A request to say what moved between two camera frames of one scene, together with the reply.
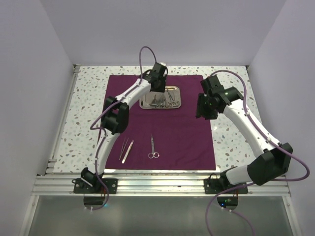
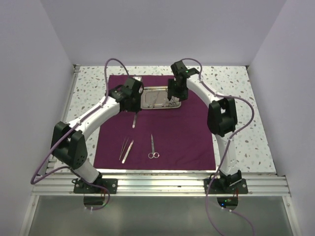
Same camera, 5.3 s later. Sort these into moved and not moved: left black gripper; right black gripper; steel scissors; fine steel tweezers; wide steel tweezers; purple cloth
Moved: right black gripper; left black gripper
Not moved: steel scissors; fine steel tweezers; wide steel tweezers; purple cloth
